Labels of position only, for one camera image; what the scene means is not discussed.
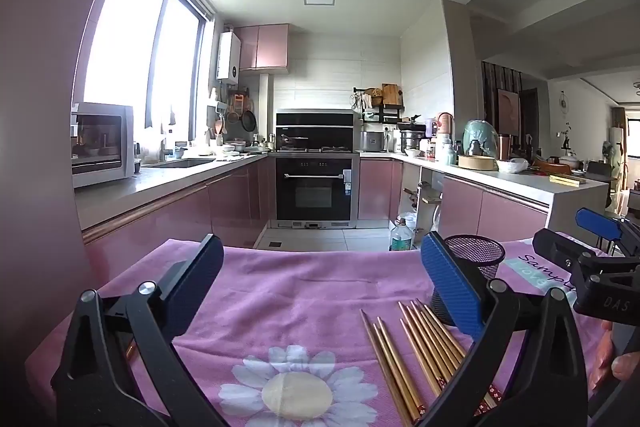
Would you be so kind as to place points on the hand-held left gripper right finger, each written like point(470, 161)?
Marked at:
point(450, 282)

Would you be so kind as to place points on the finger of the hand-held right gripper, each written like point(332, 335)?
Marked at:
point(595, 222)
point(555, 247)

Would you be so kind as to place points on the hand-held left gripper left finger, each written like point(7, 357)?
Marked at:
point(200, 277)

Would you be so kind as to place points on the black mesh holder cup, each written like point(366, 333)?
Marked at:
point(487, 267)

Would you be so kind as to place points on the bunch of wooden chopsticks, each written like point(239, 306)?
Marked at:
point(430, 347)

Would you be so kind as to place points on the person's right hand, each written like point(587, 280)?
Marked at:
point(627, 367)

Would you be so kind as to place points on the flat wooden box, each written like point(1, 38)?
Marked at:
point(567, 180)

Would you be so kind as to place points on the dark dining chair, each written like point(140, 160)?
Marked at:
point(600, 169)

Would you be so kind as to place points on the plastic bottle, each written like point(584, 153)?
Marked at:
point(401, 239)

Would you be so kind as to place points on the pink base cabinets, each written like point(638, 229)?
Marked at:
point(500, 207)
point(175, 212)

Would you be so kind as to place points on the white plastic bag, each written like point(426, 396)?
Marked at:
point(512, 165)

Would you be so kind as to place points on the living room window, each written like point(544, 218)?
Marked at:
point(634, 137)

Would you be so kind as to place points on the pink floral tablecloth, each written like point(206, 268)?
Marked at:
point(300, 287)

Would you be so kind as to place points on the brown tumbler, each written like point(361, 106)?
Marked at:
point(505, 147)

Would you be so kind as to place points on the kitchen sink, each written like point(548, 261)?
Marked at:
point(180, 163)

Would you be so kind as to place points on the round beige container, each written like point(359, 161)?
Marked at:
point(475, 163)

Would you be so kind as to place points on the sink faucet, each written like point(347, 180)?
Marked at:
point(165, 149)

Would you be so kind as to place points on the green covered appliance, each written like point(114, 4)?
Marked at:
point(480, 132)

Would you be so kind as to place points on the black built-in oven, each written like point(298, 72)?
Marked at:
point(315, 187)

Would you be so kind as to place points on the steel steamer pot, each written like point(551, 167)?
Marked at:
point(412, 139)

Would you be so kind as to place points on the pink kettle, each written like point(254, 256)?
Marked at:
point(444, 129)

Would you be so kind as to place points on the silver rice cooker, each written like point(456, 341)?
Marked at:
point(372, 142)

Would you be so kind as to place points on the hanging frying pan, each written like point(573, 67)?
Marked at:
point(249, 121)

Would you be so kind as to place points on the white countertop oven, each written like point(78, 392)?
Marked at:
point(100, 142)

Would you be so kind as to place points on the orange hanging board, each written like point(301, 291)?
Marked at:
point(240, 101)

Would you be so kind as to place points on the black range hood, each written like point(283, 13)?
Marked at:
point(315, 122)

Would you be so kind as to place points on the wooden cutting board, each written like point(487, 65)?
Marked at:
point(391, 95)

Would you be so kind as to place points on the white water heater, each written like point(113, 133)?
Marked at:
point(229, 57)

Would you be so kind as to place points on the kitchen window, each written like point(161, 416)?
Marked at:
point(125, 57)

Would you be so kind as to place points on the wall clock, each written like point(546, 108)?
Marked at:
point(563, 103)

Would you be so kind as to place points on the wall picture frame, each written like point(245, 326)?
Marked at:
point(507, 112)

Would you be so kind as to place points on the black wall rack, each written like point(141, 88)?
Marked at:
point(377, 112)

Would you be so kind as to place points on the pink wall cabinets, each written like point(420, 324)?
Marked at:
point(262, 47)

